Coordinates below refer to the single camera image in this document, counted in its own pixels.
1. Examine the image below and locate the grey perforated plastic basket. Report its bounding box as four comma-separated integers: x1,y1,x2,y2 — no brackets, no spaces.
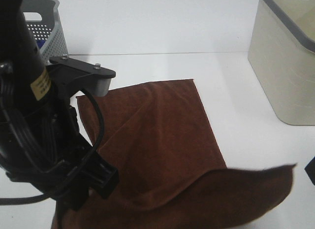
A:
21,0,68,65

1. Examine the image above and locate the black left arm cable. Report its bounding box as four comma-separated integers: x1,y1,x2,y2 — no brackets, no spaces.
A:
0,73,104,207

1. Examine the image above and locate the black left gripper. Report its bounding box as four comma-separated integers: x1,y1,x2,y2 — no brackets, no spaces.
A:
4,100,119,210

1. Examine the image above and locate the brown towel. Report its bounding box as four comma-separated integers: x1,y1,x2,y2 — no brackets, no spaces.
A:
52,79,294,229

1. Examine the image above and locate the beige plastic storage bin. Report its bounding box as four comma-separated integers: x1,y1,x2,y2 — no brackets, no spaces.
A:
248,0,315,126

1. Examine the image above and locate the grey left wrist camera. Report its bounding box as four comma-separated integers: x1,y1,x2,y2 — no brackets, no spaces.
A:
47,56,116,97

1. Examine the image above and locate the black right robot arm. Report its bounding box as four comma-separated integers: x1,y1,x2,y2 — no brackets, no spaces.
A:
305,157,315,185

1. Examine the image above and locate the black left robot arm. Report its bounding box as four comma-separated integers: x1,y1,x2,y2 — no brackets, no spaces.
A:
0,0,119,210

